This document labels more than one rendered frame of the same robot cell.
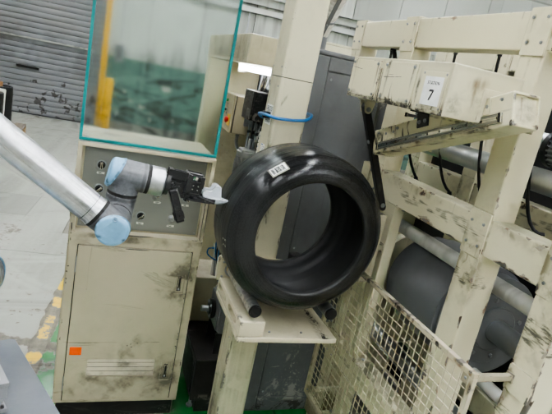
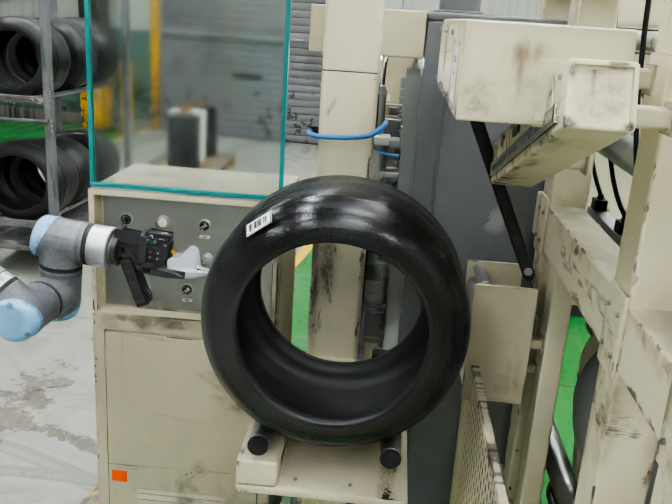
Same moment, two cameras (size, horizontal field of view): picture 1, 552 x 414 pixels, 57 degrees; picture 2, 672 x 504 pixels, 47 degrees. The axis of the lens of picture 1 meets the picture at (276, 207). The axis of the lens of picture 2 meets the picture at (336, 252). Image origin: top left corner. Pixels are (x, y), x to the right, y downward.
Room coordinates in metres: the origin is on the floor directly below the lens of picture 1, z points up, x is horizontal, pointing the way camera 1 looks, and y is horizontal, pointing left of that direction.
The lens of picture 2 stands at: (0.32, -0.72, 1.78)
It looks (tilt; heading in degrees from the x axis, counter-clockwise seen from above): 17 degrees down; 24
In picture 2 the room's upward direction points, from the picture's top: 4 degrees clockwise
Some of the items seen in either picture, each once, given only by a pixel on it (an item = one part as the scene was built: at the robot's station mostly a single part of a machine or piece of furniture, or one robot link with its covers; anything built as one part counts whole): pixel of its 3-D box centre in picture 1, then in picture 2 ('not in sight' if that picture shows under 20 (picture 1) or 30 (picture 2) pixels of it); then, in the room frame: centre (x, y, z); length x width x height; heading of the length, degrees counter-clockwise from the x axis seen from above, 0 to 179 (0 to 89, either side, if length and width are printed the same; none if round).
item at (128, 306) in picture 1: (128, 273); (197, 371); (2.21, 0.61, 0.63); 0.56 x 0.41 x 1.27; 111
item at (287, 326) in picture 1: (273, 315); (328, 450); (1.77, -0.07, 0.80); 0.37 x 0.36 x 0.02; 111
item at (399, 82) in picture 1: (421, 88); (513, 65); (1.76, -0.39, 1.71); 0.61 x 0.25 x 0.15; 21
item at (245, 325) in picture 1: (239, 304); (270, 430); (1.72, 0.06, 0.84); 0.36 x 0.09 x 0.06; 21
